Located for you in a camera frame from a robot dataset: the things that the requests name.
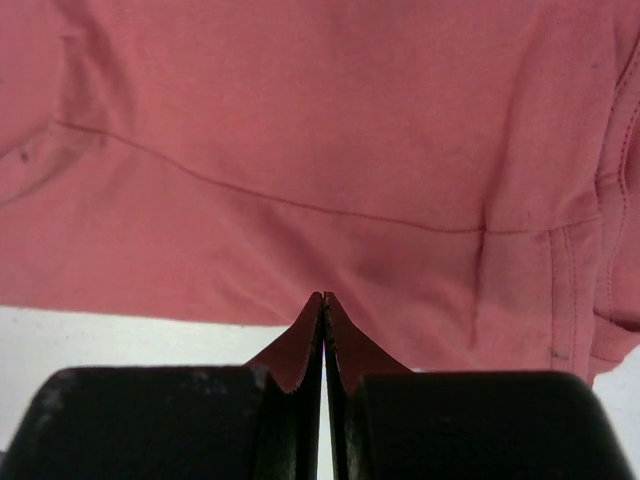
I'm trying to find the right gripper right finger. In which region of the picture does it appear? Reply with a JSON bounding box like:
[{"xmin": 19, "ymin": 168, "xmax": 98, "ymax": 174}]
[{"xmin": 323, "ymin": 292, "xmax": 412, "ymax": 479}]

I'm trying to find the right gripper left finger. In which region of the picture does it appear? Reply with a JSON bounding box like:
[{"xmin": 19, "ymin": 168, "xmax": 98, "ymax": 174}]
[{"xmin": 246, "ymin": 293, "xmax": 323, "ymax": 479}]

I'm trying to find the pink t shirt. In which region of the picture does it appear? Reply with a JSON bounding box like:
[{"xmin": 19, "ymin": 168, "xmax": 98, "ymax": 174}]
[{"xmin": 1, "ymin": 1, "xmax": 639, "ymax": 380}]

